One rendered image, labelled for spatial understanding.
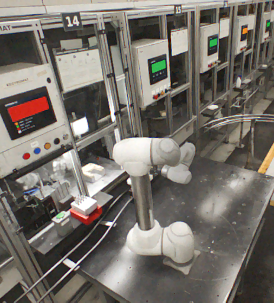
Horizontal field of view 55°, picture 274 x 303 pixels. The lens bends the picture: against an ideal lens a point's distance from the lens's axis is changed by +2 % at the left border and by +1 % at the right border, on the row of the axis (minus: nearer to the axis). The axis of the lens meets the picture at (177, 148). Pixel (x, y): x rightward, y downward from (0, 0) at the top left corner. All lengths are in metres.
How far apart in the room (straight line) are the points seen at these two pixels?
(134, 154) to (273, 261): 1.84
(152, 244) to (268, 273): 1.30
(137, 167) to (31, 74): 0.69
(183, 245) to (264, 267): 1.21
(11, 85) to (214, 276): 1.46
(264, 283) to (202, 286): 0.96
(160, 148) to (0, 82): 0.77
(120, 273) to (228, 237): 0.73
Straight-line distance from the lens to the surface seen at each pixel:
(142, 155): 1.20
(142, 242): 1.56
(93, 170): 2.14
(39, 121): 1.51
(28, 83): 1.49
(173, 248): 1.56
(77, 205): 1.74
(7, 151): 1.49
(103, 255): 1.86
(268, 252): 2.71
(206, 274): 1.69
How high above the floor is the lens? 2.09
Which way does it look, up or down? 30 degrees down
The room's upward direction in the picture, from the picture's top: 3 degrees counter-clockwise
